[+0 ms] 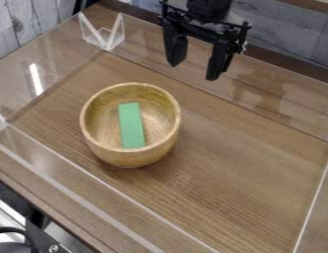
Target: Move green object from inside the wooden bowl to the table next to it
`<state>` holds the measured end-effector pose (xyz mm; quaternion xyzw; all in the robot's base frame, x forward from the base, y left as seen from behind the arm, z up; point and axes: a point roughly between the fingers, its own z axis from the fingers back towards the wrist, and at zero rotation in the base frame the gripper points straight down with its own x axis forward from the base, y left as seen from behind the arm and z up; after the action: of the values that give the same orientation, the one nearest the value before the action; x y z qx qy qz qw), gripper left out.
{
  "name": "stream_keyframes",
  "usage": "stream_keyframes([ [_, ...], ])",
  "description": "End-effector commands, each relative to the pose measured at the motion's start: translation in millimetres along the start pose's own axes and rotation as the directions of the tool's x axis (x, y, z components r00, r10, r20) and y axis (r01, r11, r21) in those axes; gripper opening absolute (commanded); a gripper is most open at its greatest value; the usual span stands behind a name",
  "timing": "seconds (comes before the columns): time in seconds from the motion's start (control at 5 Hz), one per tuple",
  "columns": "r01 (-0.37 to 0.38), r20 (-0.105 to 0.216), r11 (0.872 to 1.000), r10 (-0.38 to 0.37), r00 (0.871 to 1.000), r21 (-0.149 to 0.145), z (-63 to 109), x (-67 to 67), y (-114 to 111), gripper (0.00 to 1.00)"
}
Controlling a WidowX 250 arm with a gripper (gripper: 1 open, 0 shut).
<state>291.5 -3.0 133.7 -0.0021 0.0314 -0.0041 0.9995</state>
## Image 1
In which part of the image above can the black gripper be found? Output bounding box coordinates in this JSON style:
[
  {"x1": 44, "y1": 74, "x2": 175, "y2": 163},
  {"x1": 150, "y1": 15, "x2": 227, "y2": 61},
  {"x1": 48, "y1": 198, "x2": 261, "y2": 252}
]
[{"x1": 160, "y1": 0, "x2": 253, "y2": 81}]

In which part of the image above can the round wooden bowl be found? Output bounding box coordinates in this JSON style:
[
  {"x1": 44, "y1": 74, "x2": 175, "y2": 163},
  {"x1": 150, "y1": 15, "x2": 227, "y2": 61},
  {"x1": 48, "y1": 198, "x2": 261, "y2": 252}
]
[{"x1": 79, "y1": 82, "x2": 181, "y2": 168}]

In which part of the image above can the black metal table bracket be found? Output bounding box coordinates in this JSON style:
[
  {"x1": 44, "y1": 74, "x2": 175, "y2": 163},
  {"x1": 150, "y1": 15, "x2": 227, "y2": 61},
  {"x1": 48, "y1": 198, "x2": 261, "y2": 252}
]
[{"x1": 26, "y1": 220, "x2": 72, "y2": 253}]

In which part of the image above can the clear acrylic corner bracket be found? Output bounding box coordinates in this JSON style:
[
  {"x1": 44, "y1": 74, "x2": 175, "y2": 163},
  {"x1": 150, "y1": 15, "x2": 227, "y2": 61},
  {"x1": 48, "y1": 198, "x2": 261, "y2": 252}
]
[{"x1": 78, "y1": 12, "x2": 124, "y2": 51}]

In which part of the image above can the black cable under table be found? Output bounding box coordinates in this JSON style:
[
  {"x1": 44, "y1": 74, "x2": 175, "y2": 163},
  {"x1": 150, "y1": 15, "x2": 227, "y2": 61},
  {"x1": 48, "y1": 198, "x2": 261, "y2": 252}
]
[{"x1": 0, "y1": 226, "x2": 35, "y2": 248}]

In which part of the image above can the green rectangular block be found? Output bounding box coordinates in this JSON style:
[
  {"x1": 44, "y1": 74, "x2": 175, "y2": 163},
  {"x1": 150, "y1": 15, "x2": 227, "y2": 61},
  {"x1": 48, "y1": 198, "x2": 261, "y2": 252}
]
[{"x1": 118, "y1": 102, "x2": 146, "y2": 149}]

